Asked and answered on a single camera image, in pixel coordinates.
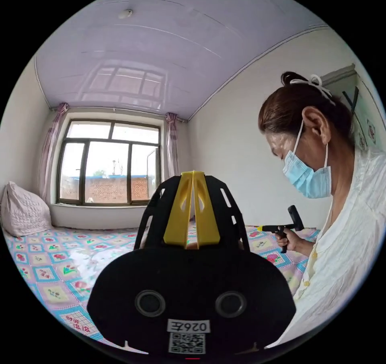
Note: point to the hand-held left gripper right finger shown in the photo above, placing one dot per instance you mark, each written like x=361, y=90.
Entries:
x=206, y=219

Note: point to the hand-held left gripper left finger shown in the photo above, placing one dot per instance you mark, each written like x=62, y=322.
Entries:
x=181, y=213

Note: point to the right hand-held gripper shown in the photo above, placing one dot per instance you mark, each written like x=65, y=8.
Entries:
x=276, y=228

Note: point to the person's right forearm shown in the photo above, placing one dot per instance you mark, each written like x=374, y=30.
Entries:
x=305, y=249

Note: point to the person's right hand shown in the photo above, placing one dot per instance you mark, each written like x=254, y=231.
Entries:
x=292, y=240

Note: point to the pink curtain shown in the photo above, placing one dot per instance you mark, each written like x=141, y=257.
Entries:
x=172, y=147
x=49, y=147

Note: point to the person's body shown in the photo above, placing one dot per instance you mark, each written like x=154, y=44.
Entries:
x=346, y=219

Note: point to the window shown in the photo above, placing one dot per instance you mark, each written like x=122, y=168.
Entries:
x=108, y=162

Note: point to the bed with printed sheet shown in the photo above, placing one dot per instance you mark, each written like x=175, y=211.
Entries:
x=60, y=258

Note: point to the pale quilted pillow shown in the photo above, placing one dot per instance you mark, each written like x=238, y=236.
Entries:
x=24, y=210

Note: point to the ceiling lamp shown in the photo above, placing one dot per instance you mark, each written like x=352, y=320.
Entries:
x=125, y=14

